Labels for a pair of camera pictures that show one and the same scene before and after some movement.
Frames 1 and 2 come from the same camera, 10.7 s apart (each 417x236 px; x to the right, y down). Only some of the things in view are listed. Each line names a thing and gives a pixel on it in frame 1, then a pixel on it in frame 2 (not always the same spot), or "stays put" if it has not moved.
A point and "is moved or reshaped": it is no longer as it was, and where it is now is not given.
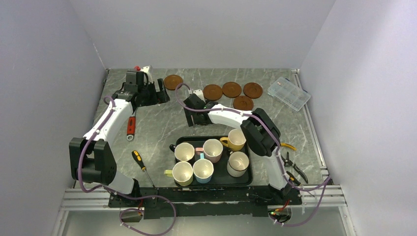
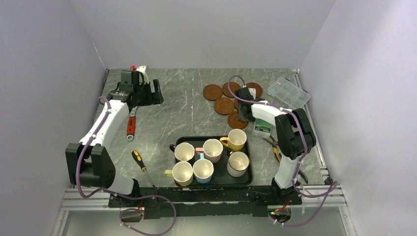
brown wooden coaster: [253, 90] stays put
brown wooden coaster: [231, 89] stays put
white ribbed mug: [237, 164] stays put
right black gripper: [189, 115] → [242, 118]
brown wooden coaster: [171, 81] is moved or reshaped
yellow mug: [236, 140] stays put
